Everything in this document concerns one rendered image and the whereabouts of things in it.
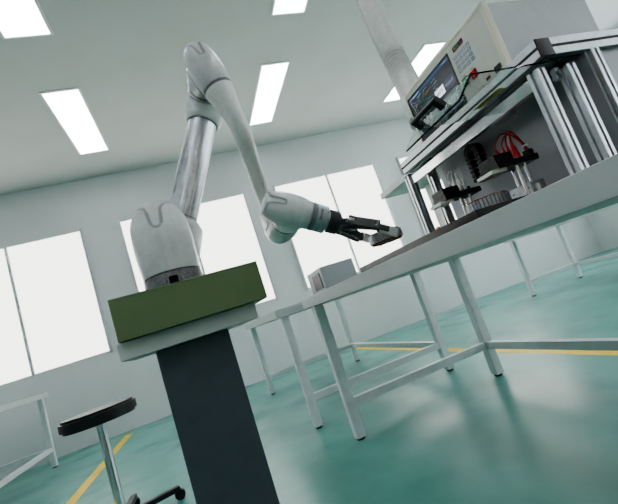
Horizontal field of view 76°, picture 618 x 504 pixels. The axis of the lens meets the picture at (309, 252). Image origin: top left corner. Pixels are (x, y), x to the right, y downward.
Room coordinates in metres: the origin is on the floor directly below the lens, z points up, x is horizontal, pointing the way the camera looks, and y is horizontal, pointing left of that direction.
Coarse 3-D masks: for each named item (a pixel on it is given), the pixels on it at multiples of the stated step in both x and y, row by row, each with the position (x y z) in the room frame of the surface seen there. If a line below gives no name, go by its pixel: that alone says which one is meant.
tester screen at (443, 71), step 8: (440, 64) 1.19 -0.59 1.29; (448, 64) 1.16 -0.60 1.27; (440, 72) 1.20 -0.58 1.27; (448, 72) 1.17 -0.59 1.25; (432, 80) 1.25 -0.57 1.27; (440, 80) 1.22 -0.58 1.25; (424, 88) 1.29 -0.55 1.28; (432, 88) 1.26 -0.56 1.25; (416, 96) 1.34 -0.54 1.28; (424, 96) 1.31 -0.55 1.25; (432, 96) 1.27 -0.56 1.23; (416, 104) 1.36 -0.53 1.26; (424, 104) 1.32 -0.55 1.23; (416, 112) 1.37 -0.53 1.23; (432, 128) 1.33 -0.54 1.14; (424, 136) 1.38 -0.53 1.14
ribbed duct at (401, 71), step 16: (368, 0) 2.55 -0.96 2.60; (368, 16) 2.57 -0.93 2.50; (384, 16) 2.54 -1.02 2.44; (384, 32) 2.52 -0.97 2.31; (384, 48) 2.52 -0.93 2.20; (400, 48) 2.49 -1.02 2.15; (384, 64) 2.56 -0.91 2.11; (400, 64) 2.46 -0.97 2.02; (400, 80) 2.44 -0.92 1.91; (416, 80) 2.42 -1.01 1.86; (400, 96) 2.46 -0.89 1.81
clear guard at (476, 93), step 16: (528, 64) 0.88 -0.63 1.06; (544, 64) 0.91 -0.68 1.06; (464, 80) 0.84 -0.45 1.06; (480, 80) 0.87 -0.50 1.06; (496, 80) 0.90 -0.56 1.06; (512, 80) 0.94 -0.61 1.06; (448, 96) 0.90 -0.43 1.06; (464, 96) 0.94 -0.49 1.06; (480, 96) 0.97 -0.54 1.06; (496, 96) 1.01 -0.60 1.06; (432, 112) 0.97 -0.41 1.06; (448, 112) 1.01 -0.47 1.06; (464, 112) 1.04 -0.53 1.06; (480, 112) 1.09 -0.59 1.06; (416, 128) 1.05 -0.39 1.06
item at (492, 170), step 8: (504, 152) 1.05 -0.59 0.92; (536, 152) 1.08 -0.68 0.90; (488, 160) 1.06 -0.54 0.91; (496, 160) 1.04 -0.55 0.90; (504, 160) 1.04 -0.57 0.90; (512, 160) 1.05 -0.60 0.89; (520, 160) 1.06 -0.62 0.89; (528, 160) 1.07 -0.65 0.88; (480, 168) 1.09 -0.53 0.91; (488, 168) 1.07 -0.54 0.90; (496, 168) 1.04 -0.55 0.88; (504, 168) 1.05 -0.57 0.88; (512, 168) 1.10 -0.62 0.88; (520, 168) 1.09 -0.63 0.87; (528, 168) 1.07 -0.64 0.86; (488, 176) 1.05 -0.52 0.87; (496, 176) 1.09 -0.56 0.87; (528, 176) 1.08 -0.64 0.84; (520, 184) 1.11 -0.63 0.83
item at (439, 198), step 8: (440, 192) 1.28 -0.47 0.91; (448, 192) 1.27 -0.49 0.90; (456, 192) 1.28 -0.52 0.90; (464, 192) 1.29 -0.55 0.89; (472, 192) 1.30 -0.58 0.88; (440, 200) 1.29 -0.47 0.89; (448, 200) 1.27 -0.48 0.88; (456, 200) 1.35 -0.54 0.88; (472, 200) 1.30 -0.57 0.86; (432, 208) 1.31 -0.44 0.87
